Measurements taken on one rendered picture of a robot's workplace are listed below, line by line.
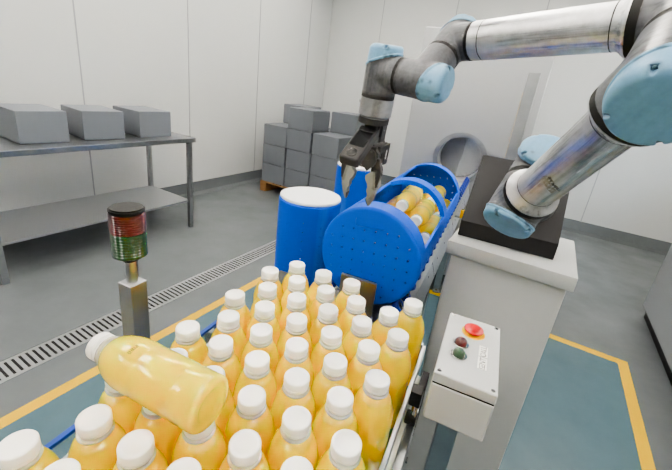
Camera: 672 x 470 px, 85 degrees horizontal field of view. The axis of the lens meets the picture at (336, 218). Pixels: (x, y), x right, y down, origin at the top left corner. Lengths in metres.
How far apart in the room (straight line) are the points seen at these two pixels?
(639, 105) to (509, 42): 0.28
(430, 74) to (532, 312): 0.68
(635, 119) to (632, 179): 5.41
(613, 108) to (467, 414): 0.50
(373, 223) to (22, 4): 3.54
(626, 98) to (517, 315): 0.68
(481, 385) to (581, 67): 5.46
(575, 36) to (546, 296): 0.63
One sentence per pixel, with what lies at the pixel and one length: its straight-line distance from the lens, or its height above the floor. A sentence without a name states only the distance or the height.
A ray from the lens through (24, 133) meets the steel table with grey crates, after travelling 3.26.
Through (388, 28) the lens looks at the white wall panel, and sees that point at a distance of 6.56.
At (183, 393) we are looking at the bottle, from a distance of 0.50.
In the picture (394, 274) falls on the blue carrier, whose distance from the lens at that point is 1.00.
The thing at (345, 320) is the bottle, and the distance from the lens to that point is 0.80.
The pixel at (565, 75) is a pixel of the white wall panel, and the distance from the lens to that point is 5.93.
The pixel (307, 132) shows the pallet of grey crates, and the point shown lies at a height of 0.92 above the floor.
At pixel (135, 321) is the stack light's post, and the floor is 1.02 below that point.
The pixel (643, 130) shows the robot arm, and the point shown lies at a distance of 0.64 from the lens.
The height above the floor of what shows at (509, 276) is 1.10.
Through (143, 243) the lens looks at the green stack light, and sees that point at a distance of 0.80.
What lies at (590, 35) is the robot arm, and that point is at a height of 1.64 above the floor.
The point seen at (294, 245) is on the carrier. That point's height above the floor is 0.84.
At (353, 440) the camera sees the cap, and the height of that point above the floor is 1.10.
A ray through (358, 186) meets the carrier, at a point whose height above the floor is 0.92.
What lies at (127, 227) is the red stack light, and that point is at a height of 1.23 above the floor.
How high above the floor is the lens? 1.52
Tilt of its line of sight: 20 degrees down
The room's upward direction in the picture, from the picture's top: 7 degrees clockwise
